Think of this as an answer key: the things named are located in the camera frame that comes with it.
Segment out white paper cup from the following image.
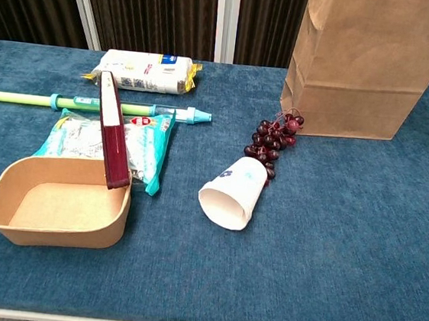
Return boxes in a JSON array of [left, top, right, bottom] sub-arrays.
[[194, 151, 270, 234]]

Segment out purple grape bunch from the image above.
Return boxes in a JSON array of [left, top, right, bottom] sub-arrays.
[[240, 103, 307, 191]]

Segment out brown paper bag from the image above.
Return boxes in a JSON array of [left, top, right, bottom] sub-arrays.
[[276, 0, 429, 149]]

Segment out teal white snack packet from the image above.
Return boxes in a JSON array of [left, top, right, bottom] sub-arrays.
[[31, 96, 177, 198]]

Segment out white snack packet yellow ends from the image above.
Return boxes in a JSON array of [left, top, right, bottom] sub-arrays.
[[79, 45, 205, 98]]

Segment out blue fabric table cover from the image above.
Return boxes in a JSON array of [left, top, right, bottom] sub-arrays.
[[0, 38, 429, 321]]

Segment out brown paper food bowl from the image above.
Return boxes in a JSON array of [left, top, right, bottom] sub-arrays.
[[0, 148, 136, 258]]

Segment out teal green water pump toy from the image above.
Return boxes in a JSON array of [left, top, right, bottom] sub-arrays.
[[0, 82, 214, 129]]

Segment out white metal frame post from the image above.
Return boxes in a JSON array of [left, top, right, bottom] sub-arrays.
[[56, 0, 108, 52], [210, 0, 242, 65]]

